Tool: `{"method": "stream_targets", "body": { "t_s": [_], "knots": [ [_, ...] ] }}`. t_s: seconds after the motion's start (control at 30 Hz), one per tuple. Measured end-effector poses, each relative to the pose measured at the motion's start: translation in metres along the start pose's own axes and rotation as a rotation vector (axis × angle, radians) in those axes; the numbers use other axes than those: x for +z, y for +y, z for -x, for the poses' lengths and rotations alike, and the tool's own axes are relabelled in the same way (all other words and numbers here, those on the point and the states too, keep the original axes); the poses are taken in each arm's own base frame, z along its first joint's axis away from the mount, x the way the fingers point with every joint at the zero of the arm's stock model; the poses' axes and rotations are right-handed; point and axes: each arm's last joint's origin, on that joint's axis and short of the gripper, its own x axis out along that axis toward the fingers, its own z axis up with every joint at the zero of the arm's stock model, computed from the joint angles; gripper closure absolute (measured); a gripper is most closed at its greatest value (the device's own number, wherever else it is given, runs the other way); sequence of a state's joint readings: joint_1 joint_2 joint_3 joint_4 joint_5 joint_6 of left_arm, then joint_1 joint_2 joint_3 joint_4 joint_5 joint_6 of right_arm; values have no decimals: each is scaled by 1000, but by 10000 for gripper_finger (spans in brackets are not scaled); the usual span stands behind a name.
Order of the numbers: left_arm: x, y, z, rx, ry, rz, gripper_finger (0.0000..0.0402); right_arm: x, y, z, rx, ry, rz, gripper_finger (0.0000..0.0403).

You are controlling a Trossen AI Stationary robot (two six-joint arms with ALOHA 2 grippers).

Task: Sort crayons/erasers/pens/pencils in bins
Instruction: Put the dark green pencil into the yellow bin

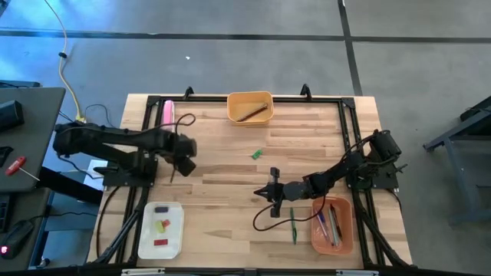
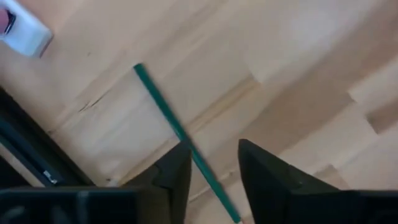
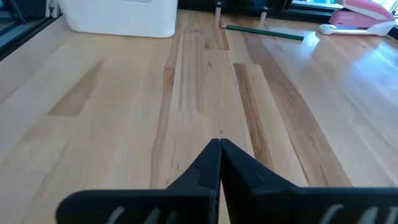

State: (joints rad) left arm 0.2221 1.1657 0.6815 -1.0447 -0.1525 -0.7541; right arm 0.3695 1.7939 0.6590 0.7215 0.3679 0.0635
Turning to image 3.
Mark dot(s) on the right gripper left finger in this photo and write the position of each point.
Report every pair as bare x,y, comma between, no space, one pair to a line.
202,174

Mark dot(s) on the white plastic bin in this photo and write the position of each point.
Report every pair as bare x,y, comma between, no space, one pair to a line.
118,17

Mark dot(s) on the dark green pencil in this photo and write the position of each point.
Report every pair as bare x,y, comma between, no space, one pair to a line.
264,32

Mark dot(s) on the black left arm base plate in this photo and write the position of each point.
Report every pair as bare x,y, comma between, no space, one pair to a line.
241,4

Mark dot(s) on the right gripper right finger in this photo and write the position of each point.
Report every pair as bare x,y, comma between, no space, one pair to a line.
242,177

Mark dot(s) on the pink and white stapler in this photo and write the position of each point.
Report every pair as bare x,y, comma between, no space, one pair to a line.
357,18

